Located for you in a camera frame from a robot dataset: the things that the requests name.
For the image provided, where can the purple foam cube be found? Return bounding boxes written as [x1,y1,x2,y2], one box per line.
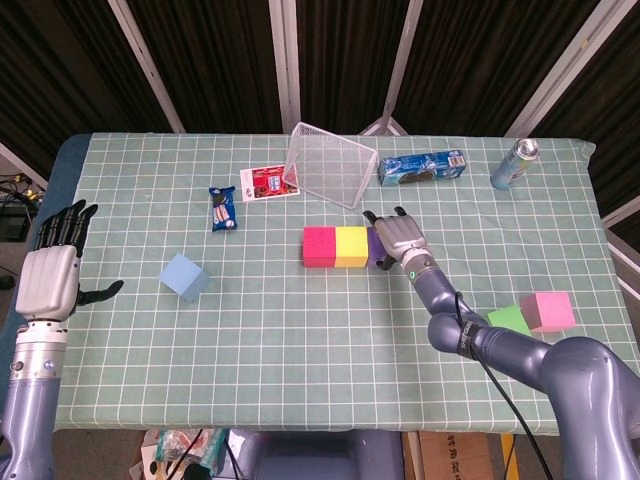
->
[367,227,389,264]

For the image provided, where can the dark pleated curtain backdrop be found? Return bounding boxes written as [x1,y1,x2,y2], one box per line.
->
[0,0,640,236]

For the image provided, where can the green foam cube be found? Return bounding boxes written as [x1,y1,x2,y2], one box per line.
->
[486,304,534,337]

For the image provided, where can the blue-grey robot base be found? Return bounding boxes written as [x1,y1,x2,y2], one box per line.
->
[217,428,405,480]

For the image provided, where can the brown cardboard box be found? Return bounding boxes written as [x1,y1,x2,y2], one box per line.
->
[417,430,504,480]

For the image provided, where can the small blue cookie packet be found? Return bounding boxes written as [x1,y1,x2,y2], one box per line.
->
[207,186,239,233]

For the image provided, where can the blue table padding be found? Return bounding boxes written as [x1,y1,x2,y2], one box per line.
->
[0,133,92,421]

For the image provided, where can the blue cookie box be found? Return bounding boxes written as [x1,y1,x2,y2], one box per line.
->
[377,149,469,188]

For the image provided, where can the yellow upright bar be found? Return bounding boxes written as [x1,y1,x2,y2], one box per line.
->
[501,433,516,480]

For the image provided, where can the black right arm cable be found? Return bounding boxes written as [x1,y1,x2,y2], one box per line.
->
[453,292,554,480]

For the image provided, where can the green checked tablecloth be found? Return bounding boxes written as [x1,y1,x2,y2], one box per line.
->
[28,130,640,436]

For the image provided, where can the pile of snack bags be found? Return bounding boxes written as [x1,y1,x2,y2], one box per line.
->
[130,428,230,480]

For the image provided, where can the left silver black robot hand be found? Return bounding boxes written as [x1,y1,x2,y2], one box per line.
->
[14,199,125,321]

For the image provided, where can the tall light blue drink can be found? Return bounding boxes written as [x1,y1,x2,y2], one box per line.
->
[489,138,541,191]

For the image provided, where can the white table leg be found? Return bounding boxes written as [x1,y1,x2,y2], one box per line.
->
[403,430,420,480]

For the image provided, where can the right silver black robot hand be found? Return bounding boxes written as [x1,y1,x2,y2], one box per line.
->
[362,205,429,271]

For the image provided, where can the crimson red foam cube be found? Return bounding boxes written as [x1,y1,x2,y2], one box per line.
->
[302,226,337,269]

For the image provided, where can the white partition frame post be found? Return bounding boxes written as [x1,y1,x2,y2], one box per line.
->
[0,141,50,190]
[268,0,302,134]
[107,0,187,134]
[607,234,640,296]
[503,0,629,137]
[601,194,640,229]
[358,0,426,137]

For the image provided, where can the yellow foam cube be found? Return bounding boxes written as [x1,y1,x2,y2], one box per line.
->
[333,226,371,269]

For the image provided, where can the tangled floor cables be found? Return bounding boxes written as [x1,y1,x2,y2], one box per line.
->
[0,172,41,206]

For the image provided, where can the red printed card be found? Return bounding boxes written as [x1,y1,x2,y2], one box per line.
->
[239,164,300,203]

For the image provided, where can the white wire mesh basket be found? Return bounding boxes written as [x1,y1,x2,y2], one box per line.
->
[281,121,379,211]

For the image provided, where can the black equipment box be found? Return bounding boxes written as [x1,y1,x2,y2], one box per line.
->
[0,202,34,242]

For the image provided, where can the pink foam cube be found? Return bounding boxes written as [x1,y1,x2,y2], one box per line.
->
[518,291,576,334]

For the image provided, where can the light blue foam cube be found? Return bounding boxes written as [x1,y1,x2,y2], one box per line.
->
[158,253,210,303]

